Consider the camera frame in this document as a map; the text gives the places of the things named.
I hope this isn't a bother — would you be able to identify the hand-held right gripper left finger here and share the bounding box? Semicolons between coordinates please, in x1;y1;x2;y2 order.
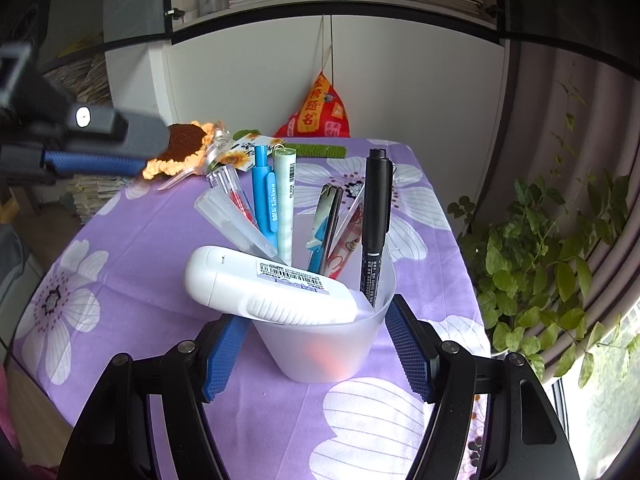
57;312;251;480

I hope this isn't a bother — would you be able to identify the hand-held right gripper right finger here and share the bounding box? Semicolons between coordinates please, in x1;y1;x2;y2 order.
384;294;581;480

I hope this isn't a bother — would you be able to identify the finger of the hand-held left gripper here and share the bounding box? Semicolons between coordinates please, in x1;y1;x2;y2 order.
0;67;172;159
0;144;147;183

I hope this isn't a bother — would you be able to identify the orange highlighter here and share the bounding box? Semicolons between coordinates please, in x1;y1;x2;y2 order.
310;340;351;378

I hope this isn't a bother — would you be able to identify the white retractable eraser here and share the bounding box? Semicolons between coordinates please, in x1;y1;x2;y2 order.
184;245;358;323

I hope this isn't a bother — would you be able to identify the translucent plastic cup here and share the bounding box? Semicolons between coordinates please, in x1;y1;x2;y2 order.
248;210;398;385

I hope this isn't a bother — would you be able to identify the pink patterned pen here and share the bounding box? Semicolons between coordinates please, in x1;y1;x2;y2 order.
325;195;368;281

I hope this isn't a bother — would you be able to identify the clear white pen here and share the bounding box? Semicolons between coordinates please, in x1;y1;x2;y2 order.
195;189;281;261

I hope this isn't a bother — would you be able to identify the clear pen with red ink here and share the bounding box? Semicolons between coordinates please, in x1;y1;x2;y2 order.
206;165;261;231

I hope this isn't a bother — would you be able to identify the teal pen with clip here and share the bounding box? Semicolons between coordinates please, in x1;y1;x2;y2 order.
306;184;341;276

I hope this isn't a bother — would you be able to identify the black marker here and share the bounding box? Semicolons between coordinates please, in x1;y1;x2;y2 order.
359;148;395;308

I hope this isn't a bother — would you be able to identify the blue pen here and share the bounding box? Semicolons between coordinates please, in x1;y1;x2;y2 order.
250;145;278;251

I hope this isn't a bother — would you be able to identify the crochet sunflower with green stem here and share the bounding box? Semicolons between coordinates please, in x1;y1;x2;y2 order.
142;121;347;181

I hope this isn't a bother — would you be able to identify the white printed ribbon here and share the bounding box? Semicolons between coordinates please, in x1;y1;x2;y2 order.
157;127;233;191

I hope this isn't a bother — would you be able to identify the purple floral tablecloth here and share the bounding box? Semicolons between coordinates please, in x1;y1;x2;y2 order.
12;137;493;480

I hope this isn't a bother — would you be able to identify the dark glass cabinet door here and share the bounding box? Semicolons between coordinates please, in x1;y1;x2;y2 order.
30;0;173;73
492;0;640;78

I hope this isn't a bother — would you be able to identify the sunflower print gift card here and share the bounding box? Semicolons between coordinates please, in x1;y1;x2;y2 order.
220;135;273;171

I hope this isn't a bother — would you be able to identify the green leafy plant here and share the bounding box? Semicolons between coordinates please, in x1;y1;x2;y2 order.
447;75;640;391

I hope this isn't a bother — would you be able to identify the red triangular pouch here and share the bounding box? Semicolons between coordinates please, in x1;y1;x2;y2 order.
274;15;352;138

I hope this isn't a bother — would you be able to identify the pinkish grey curtain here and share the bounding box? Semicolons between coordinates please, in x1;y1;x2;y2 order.
480;45;640;361

